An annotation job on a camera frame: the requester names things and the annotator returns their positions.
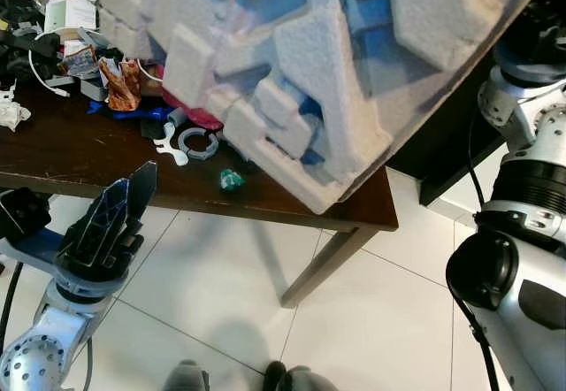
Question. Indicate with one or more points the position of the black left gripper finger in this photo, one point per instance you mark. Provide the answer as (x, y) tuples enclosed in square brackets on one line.
[(102, 227), (144, 192)]

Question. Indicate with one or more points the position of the moulded pulp packaging tray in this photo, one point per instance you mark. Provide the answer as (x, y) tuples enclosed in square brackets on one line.
[(354, 55)]

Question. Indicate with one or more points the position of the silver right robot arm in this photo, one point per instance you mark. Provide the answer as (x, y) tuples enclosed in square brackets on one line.
[(531, 320)]

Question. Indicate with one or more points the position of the white plastic part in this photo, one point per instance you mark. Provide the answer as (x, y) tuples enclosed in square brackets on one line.
[(170, 148)]

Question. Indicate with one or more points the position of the dark brown table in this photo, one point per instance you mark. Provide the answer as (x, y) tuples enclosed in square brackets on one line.
[(80, 157)]

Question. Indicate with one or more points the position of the blue plastic part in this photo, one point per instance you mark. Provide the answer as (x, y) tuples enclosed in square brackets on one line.
[(141, 112)]

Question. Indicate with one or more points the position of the green crumpled foil ball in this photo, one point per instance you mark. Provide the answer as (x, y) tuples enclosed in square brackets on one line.
[(232, 180)]

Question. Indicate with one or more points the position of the brown crumpled wrapper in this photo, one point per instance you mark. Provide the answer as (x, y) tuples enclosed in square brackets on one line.
[(121, 86)]

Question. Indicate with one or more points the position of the grey left robot foot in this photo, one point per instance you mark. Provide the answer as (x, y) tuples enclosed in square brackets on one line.
[(186, 378)]

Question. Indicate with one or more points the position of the grey robot foot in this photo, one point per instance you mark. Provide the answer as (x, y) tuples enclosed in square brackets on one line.
[(186, 378), (305, 379)]

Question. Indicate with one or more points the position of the black cabinet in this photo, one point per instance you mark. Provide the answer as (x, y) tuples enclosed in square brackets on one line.
[(451, 134)]

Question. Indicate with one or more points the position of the white crumpled tissue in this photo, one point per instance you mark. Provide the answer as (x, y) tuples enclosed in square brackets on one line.
[(12, 112)]

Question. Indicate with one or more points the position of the white paper box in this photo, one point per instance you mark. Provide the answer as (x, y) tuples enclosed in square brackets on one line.
[(71, 15)]

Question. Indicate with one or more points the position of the grey right robot foot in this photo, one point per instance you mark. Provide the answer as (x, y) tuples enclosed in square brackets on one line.
[(305, 379)]

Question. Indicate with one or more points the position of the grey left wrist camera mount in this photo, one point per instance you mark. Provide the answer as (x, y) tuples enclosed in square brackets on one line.
[(88, 288)]

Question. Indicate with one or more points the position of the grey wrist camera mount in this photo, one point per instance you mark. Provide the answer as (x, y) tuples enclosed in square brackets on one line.
[(523, 71), (88, 288)]

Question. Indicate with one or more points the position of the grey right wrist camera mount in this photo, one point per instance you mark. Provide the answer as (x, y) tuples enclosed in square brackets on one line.
[(523, 71)]

